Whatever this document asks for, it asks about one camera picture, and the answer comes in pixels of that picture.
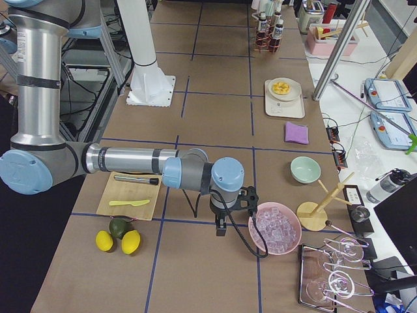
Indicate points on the green lime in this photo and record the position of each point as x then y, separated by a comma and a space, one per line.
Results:
118, 227

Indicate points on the mint green bowl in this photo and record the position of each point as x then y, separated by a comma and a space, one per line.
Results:
305, 169

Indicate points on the bamboo cutting board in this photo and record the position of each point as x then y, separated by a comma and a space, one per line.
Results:
123, 191

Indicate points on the black glass holder tray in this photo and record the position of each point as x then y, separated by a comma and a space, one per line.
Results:
326, 280

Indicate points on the left yellow lemon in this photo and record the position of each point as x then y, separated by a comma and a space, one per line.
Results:
104, 241

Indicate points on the aluminium frame post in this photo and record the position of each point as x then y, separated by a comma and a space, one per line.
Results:
351, 22

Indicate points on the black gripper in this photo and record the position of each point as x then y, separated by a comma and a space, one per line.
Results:
217, 210

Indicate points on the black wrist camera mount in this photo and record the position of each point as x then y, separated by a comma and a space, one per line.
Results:
247, 200

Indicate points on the yellow lemon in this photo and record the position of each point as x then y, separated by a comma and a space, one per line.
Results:
104, 241
131, 242

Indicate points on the grey water bottle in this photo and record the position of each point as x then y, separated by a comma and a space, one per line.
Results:
387, 184

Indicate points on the right yellow lemon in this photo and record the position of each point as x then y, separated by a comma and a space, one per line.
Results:
131, 242

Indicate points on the upper blue teach pendant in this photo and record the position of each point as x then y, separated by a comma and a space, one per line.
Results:
385, 94

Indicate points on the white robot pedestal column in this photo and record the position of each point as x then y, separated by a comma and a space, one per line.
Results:
149, 85

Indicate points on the blue teach pendant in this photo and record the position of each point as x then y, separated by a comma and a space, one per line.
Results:
393, 130
385, 94

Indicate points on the black scale with cup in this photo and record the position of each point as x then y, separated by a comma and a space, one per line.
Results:
358, 213

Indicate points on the long metal reacher tool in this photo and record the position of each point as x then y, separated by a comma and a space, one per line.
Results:
411, 136

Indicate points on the cream toaster appliance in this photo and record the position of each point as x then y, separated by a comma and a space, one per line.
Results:
309, 12

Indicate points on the lower blue teach pendant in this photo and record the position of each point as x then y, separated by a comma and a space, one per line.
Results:
393, 130

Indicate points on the purple folded cloth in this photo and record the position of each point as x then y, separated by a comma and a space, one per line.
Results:
296, 133

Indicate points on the black steel knife sharpener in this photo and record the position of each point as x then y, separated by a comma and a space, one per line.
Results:
142, 180

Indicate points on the wooden mug tree stand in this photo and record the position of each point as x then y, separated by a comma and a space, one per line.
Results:
312, 216

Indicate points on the pink storage box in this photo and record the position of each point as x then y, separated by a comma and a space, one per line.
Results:
325, 46

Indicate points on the beige rabbit tray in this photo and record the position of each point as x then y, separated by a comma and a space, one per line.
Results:
278, 108

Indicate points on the pink bowl of ice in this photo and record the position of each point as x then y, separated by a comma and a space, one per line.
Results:
279, 227

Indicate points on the copper wire bottle rack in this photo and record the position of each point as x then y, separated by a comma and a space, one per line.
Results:
269, 32

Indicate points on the yellow plastic knife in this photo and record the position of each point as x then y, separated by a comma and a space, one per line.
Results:
135, 203

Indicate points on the white round plate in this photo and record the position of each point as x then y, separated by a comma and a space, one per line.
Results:
294, 93

